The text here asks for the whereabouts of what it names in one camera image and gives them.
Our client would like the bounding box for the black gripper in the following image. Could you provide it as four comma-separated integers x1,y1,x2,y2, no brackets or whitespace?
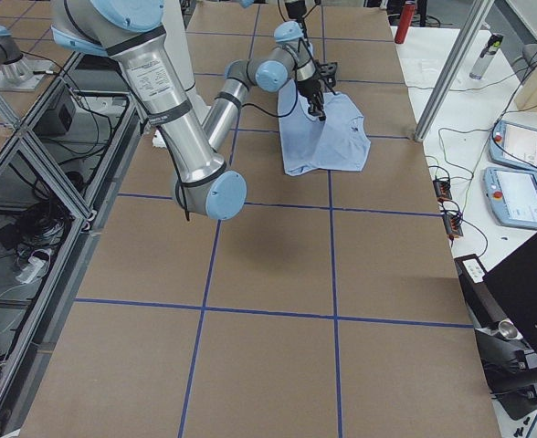
296,61,338,121

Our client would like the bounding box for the light blue t-shirt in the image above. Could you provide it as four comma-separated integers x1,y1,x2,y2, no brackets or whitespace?
278,81,370,176

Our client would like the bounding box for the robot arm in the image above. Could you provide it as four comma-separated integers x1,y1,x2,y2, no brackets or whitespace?
237,0,308,23
50,1,337,220

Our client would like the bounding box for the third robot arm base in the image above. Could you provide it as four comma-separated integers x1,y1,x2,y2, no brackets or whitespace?
0,25,43,92

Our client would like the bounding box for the red cylinder bottle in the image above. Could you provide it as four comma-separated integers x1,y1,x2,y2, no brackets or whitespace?
394,0,416,45

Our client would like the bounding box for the small electronics board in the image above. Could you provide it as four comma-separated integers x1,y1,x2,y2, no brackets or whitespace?
433,177,464,241

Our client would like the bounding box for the clear water bottle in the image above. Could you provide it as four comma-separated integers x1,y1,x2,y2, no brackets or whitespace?
469,33,504,80

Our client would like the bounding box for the far teach pendant tablet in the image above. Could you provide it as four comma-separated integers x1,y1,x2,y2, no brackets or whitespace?
489,120,537,172

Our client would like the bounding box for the teach pendant tablet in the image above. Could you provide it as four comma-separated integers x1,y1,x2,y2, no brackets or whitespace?
483,167,537,230
489,120,537,172

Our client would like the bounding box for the near teach pendant tablet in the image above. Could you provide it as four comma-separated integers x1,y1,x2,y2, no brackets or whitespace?
483,167,537,230

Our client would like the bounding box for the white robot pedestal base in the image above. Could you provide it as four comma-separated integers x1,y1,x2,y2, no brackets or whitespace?
162,0,210,123

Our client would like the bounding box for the aluminium frame post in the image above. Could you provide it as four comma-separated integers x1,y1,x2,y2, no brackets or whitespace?
414,0,494,142

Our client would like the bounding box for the aluminium frame rack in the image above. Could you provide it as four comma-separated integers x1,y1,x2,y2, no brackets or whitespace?
0,55,142,436

